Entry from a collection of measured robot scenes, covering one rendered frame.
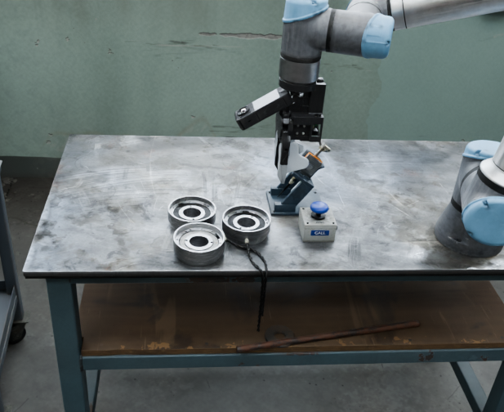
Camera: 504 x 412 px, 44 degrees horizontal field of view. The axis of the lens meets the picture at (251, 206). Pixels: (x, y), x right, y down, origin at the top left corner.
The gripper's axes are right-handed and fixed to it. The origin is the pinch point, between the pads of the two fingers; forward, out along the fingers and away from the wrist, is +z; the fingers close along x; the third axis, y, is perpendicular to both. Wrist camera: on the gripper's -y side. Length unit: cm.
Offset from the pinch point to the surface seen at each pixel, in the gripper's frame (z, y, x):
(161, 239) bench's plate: 16.2, -23.8, -1.2
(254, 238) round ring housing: 13.9, -4.3, -3.9
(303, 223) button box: 12.4, 6.5, -0.5
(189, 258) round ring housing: 14.0, -18.0, -10.6
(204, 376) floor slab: 96, -12, 33
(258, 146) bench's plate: 16.2, 1.4, 42.7
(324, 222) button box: 11.7, 11.0, -1.2
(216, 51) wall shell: 30, -5, 162
